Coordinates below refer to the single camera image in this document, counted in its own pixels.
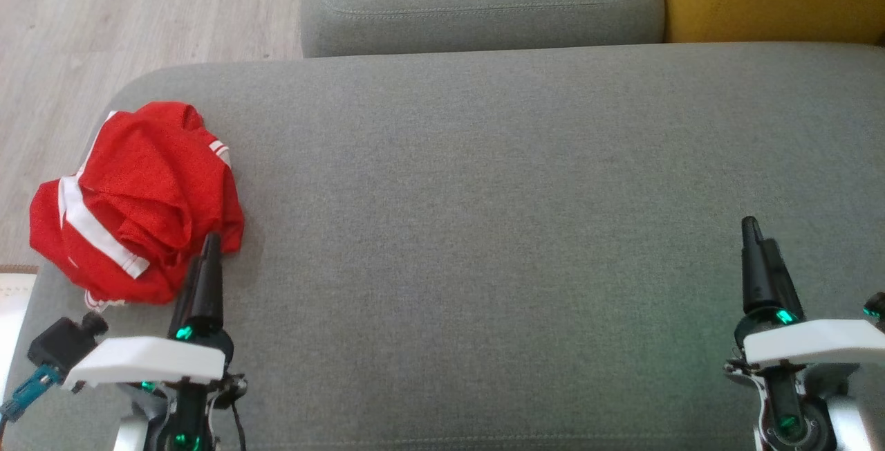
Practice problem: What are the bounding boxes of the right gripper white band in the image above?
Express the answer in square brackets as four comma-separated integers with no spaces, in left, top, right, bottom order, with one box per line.
[725,216,885,451]

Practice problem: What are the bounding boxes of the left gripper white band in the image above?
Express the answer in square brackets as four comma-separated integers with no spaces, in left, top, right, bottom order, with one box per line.
[62,232,248,451]

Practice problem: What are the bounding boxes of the red jersey white sleeves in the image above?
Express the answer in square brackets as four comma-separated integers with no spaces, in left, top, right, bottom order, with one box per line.
[76,102,245,287]

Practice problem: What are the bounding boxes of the white rug brown edge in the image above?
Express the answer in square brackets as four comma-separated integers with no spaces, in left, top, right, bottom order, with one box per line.
[0,264,39,396]

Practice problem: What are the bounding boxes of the grey fabric sofa seat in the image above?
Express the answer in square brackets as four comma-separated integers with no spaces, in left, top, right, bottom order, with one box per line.
[0,42,885,451]

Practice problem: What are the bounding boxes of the left black cable teal plug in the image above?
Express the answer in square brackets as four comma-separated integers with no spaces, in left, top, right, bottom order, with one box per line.
[0,365,63,425]

